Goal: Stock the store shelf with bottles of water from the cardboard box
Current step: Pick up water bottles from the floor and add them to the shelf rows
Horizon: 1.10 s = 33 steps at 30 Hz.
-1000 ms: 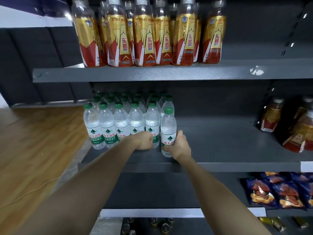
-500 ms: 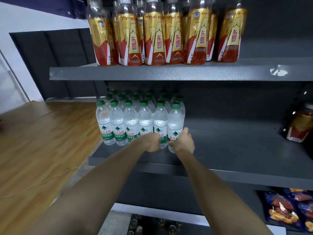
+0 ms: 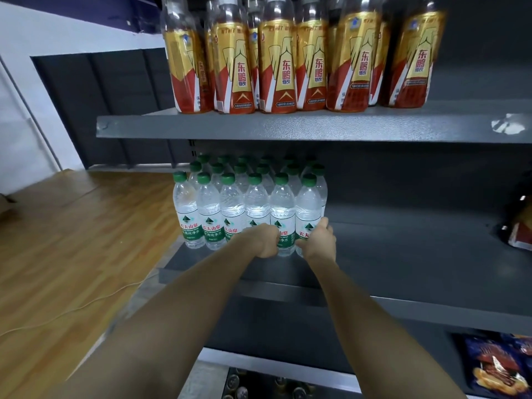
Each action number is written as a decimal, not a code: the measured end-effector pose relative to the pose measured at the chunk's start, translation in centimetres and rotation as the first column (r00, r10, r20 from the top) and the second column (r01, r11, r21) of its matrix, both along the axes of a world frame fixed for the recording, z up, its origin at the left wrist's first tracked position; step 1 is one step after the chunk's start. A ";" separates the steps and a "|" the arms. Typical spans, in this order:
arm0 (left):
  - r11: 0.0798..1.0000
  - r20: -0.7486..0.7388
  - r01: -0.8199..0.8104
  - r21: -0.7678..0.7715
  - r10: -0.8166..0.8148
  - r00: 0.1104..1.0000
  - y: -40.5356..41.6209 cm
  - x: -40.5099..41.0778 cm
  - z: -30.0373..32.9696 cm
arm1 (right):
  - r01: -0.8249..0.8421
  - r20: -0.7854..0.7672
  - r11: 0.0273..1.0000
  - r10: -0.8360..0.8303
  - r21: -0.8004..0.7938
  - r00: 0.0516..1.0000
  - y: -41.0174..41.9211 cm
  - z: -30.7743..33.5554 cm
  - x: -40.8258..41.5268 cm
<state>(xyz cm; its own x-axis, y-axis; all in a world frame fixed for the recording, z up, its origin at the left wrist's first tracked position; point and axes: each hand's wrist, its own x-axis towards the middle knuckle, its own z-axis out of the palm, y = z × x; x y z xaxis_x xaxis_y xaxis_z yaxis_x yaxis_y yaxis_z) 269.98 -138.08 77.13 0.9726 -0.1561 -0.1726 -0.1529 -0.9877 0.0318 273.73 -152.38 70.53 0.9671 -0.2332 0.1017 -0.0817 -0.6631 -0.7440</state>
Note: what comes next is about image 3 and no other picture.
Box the person's left hand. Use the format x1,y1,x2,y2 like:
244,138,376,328
243,223,280,259

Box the person's right hand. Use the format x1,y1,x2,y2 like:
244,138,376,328
295,217,337,262

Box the row of shelved water bottles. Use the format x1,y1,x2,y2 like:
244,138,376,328
172,153,329,258

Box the dark grey metal shelf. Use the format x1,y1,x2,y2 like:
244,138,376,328
96,0,532,399

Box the person's left forearm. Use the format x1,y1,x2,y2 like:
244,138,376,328
45,236,267,399

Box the person's right forearm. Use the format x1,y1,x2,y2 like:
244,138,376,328
309,255,470,399

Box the group of small gold cans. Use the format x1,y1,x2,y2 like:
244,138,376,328
222,367,321,399

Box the row of gold red drink bottles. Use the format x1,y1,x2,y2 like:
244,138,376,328
160,0,448,115

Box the group of red gold bottles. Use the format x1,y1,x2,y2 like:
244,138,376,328
498,195,532,252

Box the pile of blue orange snack packets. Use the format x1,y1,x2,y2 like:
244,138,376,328
453,332,532,397

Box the dark grey partition panels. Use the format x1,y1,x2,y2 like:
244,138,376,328
31,47,196,170

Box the white wall pipe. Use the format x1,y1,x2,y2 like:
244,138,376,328
0,58,63,173

